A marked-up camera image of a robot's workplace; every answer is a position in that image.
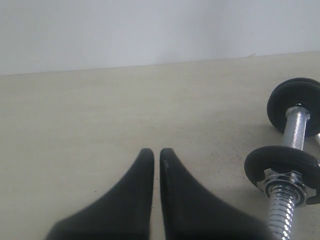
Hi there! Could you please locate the black weight plate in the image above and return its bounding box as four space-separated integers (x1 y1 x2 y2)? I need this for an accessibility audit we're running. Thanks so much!
276 77 320 88

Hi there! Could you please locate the chrome spinlock collar nut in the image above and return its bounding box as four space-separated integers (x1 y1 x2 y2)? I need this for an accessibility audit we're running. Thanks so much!
256 168 320 208

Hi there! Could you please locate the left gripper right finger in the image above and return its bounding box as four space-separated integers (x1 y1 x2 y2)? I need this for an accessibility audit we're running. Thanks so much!
159 148 273 240

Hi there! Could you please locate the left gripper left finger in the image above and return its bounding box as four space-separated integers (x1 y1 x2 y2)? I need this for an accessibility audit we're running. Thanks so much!
46 148 154 240

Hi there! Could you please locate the chrome threaded dumbbell bar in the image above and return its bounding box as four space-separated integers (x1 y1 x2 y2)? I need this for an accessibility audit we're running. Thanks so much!
266 106 310 240

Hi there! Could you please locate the black weight plate end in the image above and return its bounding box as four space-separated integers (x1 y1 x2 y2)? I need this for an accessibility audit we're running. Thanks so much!
267 82 320 137
244 145 320 205

